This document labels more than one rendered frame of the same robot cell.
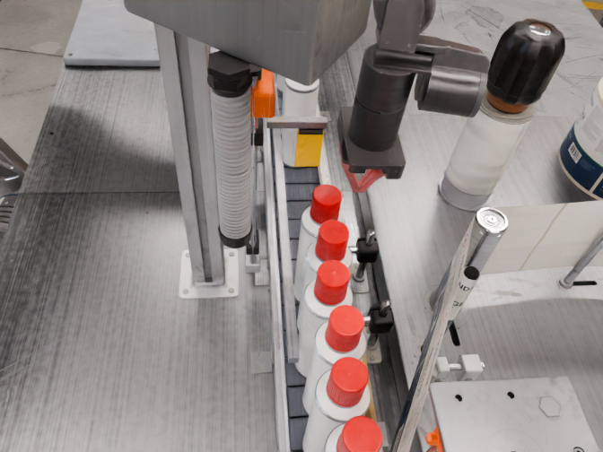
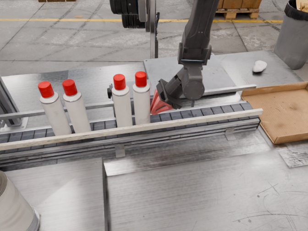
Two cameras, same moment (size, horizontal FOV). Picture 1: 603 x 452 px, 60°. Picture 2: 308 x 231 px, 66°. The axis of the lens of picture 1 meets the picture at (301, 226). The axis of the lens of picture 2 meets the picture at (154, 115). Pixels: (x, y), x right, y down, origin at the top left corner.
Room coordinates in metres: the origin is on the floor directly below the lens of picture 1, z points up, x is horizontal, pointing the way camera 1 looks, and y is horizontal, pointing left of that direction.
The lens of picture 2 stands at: (0.95, -0.49, 1.47)
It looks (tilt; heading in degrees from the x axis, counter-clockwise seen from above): 44 degrees down; 89
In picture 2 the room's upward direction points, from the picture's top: straight up
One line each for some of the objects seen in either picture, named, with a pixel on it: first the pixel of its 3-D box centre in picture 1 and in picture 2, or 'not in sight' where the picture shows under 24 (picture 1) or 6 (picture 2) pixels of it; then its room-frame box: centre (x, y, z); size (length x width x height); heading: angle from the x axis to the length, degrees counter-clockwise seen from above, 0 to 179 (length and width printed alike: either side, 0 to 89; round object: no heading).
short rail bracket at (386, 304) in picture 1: (365, 325); not in sight; (0.35, -0.10, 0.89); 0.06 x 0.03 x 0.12; 100
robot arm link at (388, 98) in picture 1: (391, 79); not in sight; (0.48, -0.08, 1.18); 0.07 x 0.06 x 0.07; 88
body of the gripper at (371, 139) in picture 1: (374, 122); not in sight; (0.48, -0.07, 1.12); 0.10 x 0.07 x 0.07; 9
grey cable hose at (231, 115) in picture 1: (232, 164); not in sight; (0.33, 0.07, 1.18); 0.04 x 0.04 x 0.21
